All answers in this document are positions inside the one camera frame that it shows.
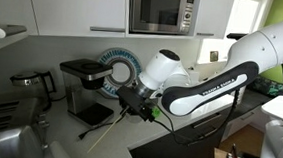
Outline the clear wine glass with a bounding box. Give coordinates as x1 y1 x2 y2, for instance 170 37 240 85
124 111 144 125

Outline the wide white upper cabinet door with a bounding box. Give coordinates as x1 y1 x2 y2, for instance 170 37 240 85
23 0 129 42

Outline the black power cable with plug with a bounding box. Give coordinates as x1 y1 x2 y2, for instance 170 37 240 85
77 113 127 143

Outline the stainless steel kettle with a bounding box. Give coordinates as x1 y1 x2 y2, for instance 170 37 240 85
7 67 59 112

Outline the wall socket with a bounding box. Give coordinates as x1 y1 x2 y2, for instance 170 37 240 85
209 50 220 63

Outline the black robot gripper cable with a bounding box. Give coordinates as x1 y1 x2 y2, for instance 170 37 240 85
151 83 239 151

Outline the long silver cabinet handle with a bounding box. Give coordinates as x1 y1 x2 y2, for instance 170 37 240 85
90 25 127 34

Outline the gray extractor hood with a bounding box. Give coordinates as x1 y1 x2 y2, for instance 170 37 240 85
0 23 29 60

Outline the white paper towel roll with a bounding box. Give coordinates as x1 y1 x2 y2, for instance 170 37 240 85
184 65 200 83

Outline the dark lower cabinet unit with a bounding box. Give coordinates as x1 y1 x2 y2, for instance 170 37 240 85
128 97 235 158

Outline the stainless steel microwave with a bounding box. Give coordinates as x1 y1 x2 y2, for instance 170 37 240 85
127 0 201 39

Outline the narrow white upper cabinet door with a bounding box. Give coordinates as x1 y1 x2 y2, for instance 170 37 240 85
195 0 236 41

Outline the white faucet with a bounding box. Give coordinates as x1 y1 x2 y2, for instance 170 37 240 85
47 140 78 158

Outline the short silver cabinet handle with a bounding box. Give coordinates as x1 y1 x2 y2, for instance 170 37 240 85
196 32 215 38

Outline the silver toaster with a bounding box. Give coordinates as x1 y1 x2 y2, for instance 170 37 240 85
0 93 54 158

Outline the black silver coffee maker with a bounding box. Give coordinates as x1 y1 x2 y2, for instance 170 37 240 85
55 56 119 130

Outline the bright window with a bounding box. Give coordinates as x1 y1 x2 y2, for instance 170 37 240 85
196 0 271 70

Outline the black camera on stand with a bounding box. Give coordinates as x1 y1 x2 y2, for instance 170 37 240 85
226 32 249 41

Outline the light gray drawer unit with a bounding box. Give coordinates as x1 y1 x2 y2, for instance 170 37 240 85
221 101 271 146

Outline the blue patterned round plate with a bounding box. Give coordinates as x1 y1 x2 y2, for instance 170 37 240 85
94 46 145 101

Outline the green patterned cloth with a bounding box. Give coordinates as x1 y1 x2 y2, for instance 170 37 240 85
247 74 283 100

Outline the small green plastic object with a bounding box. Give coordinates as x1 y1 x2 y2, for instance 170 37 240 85
150 106 163 119

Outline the light wooden stick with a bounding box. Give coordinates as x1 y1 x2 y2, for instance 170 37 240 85
86 105 128 157

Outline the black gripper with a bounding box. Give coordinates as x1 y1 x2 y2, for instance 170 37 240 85
114 84 158 123

